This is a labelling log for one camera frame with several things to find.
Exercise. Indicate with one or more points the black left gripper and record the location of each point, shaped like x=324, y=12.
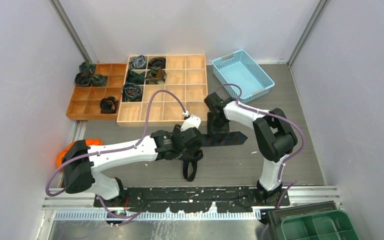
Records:
x=177, y=130

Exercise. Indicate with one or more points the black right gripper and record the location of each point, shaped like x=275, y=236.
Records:
x=212, y=128

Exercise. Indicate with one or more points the navy brown striped tie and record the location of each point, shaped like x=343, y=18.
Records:
x=218, y=140

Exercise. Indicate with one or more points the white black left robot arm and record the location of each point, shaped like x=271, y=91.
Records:
x=84, y=165

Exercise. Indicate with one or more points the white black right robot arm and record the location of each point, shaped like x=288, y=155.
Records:
x=274, y=133

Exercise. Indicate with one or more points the light wooden compartment tray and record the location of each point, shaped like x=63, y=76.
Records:
x=185, y=88

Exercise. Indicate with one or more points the light blue plastic basket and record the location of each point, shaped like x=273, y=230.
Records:
x=241, y=76

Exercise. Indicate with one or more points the green patterned rolled tie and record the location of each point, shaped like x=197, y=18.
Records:
x=156, y=76

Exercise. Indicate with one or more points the blue paisley rolled tie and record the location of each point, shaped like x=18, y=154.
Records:
x=132, y=92

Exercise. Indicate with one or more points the dark brown rolled tie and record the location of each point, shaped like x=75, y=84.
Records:
x=157, y=62

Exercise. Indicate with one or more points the dark green rolled tie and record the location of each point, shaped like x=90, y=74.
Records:
x=135, y=77

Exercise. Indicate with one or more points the black rolled tie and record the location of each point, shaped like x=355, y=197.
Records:
x=108, y=105

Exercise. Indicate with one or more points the grey blue rolled tie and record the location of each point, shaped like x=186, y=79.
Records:
x=138, y=62

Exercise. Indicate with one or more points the orange cloth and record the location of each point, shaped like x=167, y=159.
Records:
x=89, y=142

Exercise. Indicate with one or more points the dark orange wooden compartment tray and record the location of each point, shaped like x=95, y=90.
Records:
x=84, y=104

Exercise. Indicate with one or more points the green dotted rolled tie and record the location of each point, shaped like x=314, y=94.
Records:
x=99, y=80

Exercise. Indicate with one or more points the dark striped rolled tie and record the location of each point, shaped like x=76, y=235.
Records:
x=83, y=79

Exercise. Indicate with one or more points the teal patterned rolled tie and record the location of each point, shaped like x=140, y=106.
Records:
x=87, y=66

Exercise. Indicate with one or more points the green plastic bin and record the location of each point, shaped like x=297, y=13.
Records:
x=327, y=225

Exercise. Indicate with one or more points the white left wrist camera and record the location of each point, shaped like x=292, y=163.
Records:
x=190, y=121

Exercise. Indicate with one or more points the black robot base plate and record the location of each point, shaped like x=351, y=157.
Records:
x=226, y=199

